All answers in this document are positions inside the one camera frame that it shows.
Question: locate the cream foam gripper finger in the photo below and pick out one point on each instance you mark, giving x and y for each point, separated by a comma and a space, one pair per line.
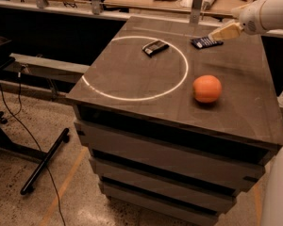
227, 31

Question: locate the blue rxbar blueberry bar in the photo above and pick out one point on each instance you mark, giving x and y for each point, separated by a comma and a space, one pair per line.
205, 42

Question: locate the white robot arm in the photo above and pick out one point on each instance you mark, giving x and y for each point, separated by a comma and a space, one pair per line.
260, 17

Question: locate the orange fruit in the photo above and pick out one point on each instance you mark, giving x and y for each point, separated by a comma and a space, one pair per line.
206, 89

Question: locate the black snack bar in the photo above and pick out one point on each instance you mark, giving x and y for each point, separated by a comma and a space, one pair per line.
154, 47

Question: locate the grey drawer cabinet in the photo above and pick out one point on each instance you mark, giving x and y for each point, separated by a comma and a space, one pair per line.
153, 144

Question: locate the black stand base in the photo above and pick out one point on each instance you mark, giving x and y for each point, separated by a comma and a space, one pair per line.
44, 157

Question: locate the grey metal bracket right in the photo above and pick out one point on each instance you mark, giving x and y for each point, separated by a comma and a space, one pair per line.
196, 6

